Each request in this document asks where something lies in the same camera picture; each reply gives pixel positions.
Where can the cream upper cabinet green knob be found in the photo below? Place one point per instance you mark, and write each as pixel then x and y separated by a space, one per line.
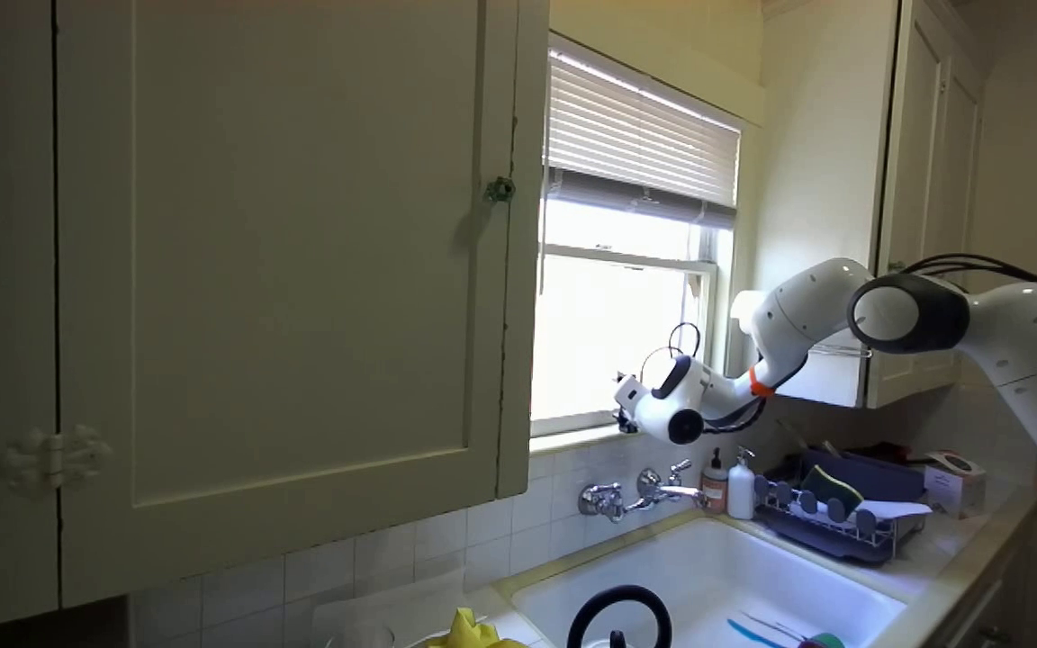
pixel 280 275

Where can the white plate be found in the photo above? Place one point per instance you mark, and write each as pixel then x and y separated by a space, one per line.
pixel 897 510

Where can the white kitchen sink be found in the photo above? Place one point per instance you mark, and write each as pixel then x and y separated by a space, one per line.
pixel 710 582

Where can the white soap pump bottle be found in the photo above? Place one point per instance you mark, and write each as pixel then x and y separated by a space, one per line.
pixel 740 491

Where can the brown soap bottle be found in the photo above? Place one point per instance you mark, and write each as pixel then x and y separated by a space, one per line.
pixel 714 491

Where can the cream tall upper cabinet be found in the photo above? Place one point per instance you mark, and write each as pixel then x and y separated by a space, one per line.
pixel 928 145

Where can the window sash latch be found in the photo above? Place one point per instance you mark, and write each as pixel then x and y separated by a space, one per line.
pixel 698 275

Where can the chrome wall faucet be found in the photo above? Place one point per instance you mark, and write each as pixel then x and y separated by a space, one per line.
pixel 630 491

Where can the white window blinds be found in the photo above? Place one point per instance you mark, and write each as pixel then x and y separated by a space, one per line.
pixel 637 132

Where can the white toothbrush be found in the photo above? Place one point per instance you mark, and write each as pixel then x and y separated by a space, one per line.
pixel 776 629

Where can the white tissue box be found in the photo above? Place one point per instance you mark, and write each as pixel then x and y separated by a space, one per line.
pixel 957 483

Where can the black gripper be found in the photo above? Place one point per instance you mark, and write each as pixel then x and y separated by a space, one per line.
pixel 630 409

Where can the white window frame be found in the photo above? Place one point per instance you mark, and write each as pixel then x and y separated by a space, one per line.
pixel 592 310

